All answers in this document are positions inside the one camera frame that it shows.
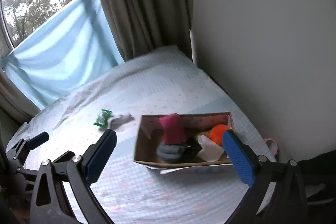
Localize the pink item beside bed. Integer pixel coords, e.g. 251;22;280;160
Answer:
264;138;278;157

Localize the open cardboard box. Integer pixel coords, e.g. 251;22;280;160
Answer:
134;113;234;172

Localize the green snack packet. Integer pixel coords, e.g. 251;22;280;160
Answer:
94;109;112;128

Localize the patterned bed cover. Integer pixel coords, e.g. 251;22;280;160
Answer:
8;46;273;223

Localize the light grey sock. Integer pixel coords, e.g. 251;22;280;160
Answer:
107;113;134;130

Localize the orange pompom ball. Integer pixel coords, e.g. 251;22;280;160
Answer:
209;124;230;146

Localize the light blue hanging sheet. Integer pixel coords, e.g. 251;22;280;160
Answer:
1;0;124;110

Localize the small black cloth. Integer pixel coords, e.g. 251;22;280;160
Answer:
180;137;202;162

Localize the white cloth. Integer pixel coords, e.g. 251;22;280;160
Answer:
197;135;224;162

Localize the magenta cloth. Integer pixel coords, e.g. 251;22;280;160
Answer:
159;113;186;145

